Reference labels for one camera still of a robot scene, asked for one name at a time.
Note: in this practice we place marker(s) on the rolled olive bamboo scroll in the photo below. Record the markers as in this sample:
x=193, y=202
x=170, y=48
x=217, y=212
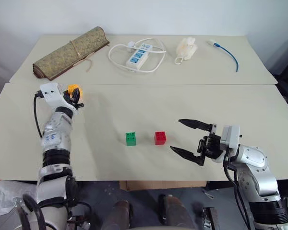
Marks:
x=67, y=54

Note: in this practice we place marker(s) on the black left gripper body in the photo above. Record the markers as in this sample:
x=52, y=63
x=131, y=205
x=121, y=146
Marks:
x=72, y=101

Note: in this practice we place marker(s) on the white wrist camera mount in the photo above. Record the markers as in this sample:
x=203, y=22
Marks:
x=231, y=137
x=50, y=95

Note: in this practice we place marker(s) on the green toy brick cube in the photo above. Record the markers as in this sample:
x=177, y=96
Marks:
x=131, y=139

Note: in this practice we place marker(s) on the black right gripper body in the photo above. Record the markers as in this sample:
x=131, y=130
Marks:
x=211, y=146

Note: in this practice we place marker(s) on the yellow toy brick cube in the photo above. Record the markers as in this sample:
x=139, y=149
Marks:
x=80, y=93

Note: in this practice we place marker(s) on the white mesh bath sponge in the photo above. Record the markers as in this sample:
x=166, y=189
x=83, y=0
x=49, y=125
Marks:
x=187, y=49

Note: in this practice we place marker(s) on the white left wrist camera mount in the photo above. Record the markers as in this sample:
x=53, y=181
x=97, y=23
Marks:
x=50, y=95

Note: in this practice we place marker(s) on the brown cardboard sheet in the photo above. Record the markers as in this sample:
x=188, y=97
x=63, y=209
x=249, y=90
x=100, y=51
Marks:
x=163, y=185

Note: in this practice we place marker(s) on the red toy brick cube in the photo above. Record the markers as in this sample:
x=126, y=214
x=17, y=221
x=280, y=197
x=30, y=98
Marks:
x=160, y=138

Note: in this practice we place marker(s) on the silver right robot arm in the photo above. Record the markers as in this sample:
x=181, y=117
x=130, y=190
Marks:
x=256, y=163

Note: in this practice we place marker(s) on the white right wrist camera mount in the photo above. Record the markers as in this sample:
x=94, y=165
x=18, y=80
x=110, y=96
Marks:
x=231, y=137

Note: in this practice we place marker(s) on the white power plug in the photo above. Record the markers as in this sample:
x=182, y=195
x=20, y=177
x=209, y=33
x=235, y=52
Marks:
x=132, y=44

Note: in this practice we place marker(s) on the dark rounded shape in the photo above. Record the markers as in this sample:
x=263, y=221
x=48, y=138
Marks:
x=116, y=214
x=174, y=212

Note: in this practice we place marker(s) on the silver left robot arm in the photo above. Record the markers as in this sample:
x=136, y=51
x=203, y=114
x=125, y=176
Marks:
x=55, y=134

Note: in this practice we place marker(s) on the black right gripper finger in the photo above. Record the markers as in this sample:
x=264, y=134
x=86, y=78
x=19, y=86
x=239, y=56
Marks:
x=194, y=123
x=187, y=154

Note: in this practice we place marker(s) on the clear plastic bag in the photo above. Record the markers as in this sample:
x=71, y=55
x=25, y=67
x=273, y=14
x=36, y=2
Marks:
x=4, y=196

